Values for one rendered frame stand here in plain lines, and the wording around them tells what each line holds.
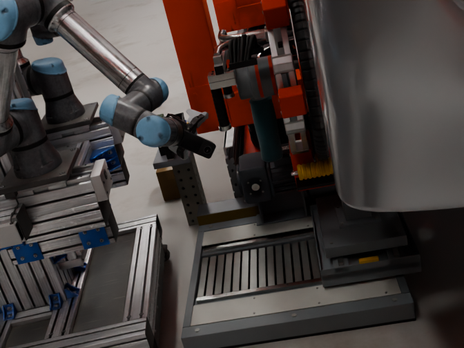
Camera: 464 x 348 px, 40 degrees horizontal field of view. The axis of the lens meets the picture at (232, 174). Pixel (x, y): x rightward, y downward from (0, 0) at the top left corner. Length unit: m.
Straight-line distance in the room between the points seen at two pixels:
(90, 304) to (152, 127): 1.08
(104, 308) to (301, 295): 0.73
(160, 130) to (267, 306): 1.05
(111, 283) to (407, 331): 1.11
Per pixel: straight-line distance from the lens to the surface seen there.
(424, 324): 2.33
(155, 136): 1.53
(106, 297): 2.46
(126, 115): 1.58
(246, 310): 2.38
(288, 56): 1.99
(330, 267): 2.39
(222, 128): 2.14
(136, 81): 1.69
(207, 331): 2.34
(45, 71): 2.46
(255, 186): 2.69
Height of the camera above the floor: 1.50
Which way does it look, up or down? 25 degrees down
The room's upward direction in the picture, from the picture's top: 14 degrees counter-clockwise
